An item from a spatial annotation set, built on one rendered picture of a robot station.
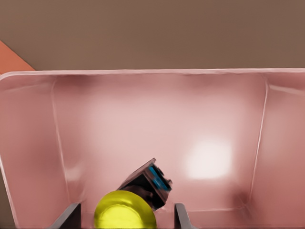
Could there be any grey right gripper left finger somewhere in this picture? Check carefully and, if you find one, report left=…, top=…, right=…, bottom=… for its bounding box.
left=51, top=202, right=82, bottom=229

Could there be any yellow button with black base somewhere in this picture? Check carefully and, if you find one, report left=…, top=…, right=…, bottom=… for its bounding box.
left=93, top=157, right=173, bottom=229

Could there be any pink storage box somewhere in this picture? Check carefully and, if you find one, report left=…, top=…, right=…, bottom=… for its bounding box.
left=0, top=68, right=305, bottom=229

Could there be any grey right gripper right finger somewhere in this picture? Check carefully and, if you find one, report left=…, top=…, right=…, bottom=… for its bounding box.
left=174, top=202, right=194, bottom=229

